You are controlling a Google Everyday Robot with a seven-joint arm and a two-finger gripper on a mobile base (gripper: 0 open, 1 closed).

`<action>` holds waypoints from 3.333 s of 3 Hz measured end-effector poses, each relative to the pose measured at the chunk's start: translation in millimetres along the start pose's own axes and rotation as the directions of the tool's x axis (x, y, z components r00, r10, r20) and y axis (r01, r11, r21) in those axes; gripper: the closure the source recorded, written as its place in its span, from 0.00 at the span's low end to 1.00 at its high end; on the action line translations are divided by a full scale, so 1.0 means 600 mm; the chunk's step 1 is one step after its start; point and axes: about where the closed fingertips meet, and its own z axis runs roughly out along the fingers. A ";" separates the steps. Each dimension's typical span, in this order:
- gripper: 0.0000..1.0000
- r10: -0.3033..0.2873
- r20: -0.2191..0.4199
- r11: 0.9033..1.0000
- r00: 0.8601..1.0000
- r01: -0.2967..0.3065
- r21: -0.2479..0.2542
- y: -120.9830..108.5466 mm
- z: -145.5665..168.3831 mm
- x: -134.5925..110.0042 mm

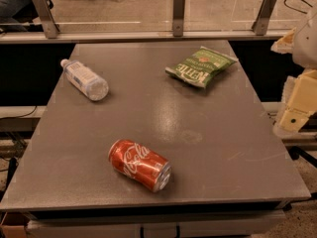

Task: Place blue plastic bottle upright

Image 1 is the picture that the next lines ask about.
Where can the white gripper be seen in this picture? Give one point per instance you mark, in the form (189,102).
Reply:
(307,45)

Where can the clear plastic water bottle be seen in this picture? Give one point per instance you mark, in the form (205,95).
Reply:
(92,85)

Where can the green Kettle chips bag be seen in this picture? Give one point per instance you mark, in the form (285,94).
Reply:
(201,67)

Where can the red Coca-Cola can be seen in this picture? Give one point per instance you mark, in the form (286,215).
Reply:
(141,164)

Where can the seated person in background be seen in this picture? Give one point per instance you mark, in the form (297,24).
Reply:
(8,11)

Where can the cardboard box under table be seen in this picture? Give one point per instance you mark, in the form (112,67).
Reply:
(13,225)

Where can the right metal fence bracket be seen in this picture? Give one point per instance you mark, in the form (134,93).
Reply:
(261,22)

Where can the metal fence bracket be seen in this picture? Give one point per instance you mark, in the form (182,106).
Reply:
(178,17)
(261,22)
(51,29)

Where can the middle metal fence bracket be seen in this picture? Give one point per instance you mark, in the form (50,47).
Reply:
(178,17)

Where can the left metal fence bracket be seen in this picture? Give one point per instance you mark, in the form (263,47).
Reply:
(51,29)

